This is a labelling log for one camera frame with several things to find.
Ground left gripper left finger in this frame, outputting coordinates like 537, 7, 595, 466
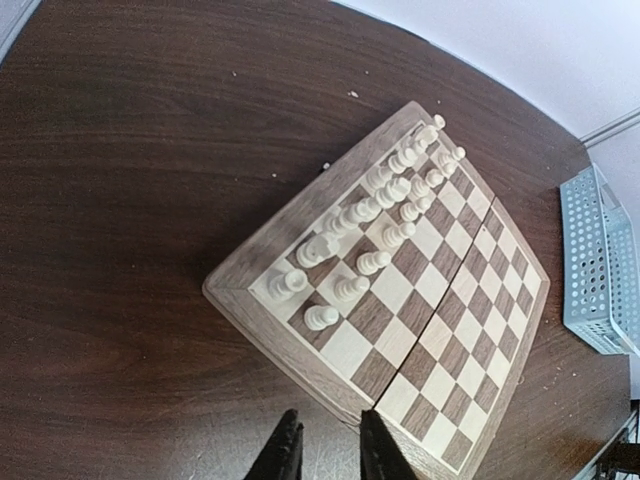
244, 409, 304, 480

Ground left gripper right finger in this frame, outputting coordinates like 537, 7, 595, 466
360, 410, 417, 480

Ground wooden chess board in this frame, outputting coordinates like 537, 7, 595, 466
203, 102, 550, 479

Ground light blue plastic basket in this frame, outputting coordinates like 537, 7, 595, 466
560, 165, 639, 355

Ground row of white chess pieces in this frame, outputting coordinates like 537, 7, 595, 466
254, 115, 479, 338

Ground right aluminium frame post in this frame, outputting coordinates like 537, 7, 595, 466
580, 108, 640, 148

